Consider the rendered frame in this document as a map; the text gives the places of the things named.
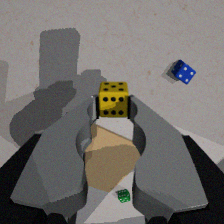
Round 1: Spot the tan flat mat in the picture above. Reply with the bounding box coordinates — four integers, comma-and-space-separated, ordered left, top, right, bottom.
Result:
85, 123, 140, 192

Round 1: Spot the yellow die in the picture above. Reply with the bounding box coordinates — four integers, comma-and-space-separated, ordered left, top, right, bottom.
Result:
98, 82, 128, 118

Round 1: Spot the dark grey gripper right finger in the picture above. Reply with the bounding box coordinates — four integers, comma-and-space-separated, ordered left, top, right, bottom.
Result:
127, 95, 224, 224

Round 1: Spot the green die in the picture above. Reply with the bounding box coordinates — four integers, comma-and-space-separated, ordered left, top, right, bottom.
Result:
118, 189, 130, 203

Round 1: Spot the blue die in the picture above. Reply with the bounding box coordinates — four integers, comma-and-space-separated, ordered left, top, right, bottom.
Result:
171, 59, 196, 84

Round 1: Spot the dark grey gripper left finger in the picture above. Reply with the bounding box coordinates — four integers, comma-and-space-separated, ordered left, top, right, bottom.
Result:
0, 95, 100, 224

